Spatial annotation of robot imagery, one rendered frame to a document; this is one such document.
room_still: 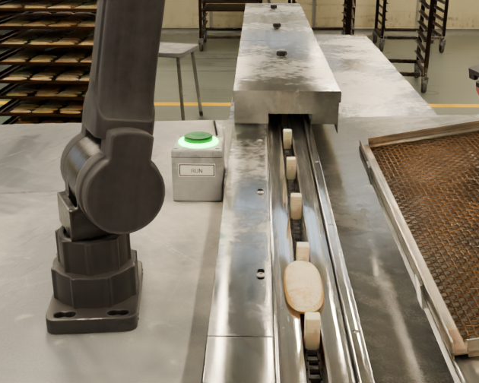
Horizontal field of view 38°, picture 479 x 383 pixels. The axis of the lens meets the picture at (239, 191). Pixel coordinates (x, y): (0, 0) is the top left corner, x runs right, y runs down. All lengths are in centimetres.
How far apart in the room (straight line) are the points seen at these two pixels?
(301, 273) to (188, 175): 31
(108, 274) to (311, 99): 60
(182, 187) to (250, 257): 27
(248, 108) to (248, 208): 37
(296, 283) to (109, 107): 24
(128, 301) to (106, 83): 21
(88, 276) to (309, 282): 21
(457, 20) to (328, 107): 689
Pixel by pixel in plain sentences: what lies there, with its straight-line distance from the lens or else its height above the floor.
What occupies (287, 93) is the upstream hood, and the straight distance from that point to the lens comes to 118.
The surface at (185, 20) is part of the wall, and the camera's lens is 780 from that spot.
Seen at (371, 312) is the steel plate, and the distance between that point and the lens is 72.
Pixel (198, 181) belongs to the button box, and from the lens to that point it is 96.
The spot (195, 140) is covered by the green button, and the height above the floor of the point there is 90.
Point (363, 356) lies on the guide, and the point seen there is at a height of 86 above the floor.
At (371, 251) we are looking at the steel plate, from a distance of 84.
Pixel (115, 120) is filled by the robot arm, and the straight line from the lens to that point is 64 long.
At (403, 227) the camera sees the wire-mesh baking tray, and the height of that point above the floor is 89.
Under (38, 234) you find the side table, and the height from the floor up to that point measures 82.
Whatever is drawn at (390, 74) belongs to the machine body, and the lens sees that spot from 184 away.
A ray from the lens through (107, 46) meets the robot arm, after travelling 64.
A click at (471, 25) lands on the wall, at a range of 810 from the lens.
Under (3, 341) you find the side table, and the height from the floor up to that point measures 82.
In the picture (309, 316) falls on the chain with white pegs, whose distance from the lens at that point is 61.
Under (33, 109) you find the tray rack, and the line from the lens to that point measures 332.
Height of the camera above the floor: 119
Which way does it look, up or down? 21 degrees down
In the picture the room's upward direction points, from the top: straight up
